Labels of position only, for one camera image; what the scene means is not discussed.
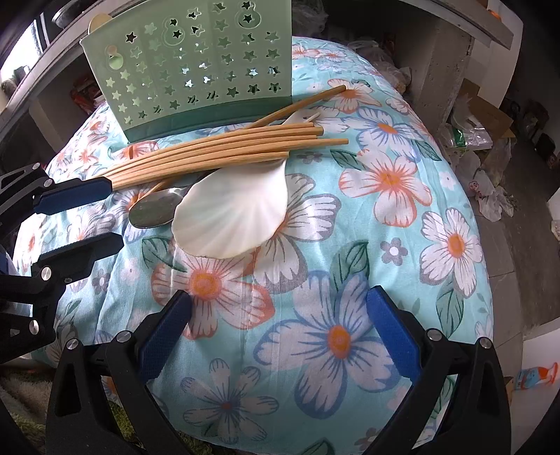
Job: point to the metal spoon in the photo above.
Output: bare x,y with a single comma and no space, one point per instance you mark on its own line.
153,212

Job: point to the orange blue plastic packet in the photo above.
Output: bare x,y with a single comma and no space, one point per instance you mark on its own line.
536,376

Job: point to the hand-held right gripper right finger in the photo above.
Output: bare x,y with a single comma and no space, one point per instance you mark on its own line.
393,334

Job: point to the dark plastic bag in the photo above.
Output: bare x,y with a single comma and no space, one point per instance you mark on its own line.
313,17

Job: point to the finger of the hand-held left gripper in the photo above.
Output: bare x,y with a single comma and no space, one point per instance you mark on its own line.
74,194
83,253

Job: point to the green shaggy mat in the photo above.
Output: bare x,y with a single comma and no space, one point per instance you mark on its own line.
22,389

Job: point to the grey kitchen counter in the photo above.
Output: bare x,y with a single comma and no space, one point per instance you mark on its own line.
442,65

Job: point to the clear green-printed plastic bag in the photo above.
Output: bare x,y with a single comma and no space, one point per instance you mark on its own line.
463,138

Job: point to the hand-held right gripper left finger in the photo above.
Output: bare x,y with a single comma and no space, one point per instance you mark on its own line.
166,339

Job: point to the cardboard box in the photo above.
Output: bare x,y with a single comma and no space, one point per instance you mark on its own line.
481,111

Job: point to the white red-printed plastic bag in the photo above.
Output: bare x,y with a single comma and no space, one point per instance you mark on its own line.
490,192

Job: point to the white shell-shaped scoop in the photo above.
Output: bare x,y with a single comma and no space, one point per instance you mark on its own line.
227,210

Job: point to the clear bag of yellow beans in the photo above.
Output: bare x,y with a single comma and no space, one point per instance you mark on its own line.
396,74

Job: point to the floral blue blanket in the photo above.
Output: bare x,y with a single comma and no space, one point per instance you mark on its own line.
350,218

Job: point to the green star-holed utensil holder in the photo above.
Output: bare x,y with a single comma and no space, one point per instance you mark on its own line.
197,65

